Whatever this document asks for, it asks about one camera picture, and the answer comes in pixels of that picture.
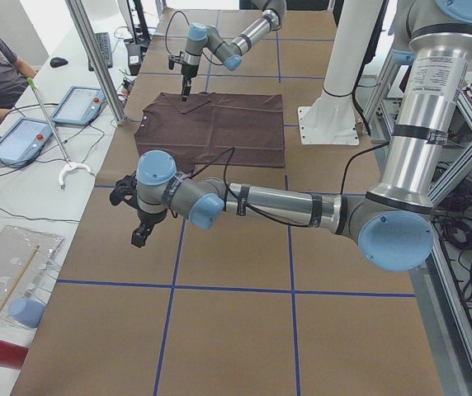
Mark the reacher grabber stick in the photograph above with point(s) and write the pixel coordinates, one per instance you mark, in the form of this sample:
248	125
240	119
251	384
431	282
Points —
69	166

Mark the black power adapter box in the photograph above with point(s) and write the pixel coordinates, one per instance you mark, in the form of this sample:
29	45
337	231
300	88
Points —
134	58

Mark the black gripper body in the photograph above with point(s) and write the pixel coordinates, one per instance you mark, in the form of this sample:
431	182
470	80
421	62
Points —
187	71
149	216

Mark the wooden stick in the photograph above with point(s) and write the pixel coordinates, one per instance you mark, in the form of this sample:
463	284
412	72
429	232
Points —
20	274

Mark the aluminium truss frame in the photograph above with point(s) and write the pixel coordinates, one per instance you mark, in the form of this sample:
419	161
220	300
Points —
443	285

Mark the light blue plastic cup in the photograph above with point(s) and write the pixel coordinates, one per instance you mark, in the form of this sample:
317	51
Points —
27	312

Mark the clear plastic bag with items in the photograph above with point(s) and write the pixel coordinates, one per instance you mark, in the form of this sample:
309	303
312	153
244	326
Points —
39	279

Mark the black keyboard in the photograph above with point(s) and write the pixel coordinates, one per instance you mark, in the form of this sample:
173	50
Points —
104	45

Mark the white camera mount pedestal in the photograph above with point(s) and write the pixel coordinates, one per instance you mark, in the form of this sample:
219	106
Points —
331	119

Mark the aluminium frame post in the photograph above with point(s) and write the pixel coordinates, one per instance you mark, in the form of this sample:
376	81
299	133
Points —
85	32

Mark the near blue teach pendant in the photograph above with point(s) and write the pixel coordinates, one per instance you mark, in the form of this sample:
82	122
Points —
23	142

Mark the black computer mouse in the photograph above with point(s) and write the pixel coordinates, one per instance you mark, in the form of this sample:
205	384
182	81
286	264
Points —
57	62

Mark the dark brown t-shirt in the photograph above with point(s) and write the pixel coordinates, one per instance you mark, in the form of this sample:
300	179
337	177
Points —
197	130

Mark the far blue teach pendant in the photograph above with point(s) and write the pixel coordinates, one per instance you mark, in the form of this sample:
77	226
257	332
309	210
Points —
79	107

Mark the blue teach pendant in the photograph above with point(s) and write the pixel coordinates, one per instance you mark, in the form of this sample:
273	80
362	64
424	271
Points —
23	142
79	107

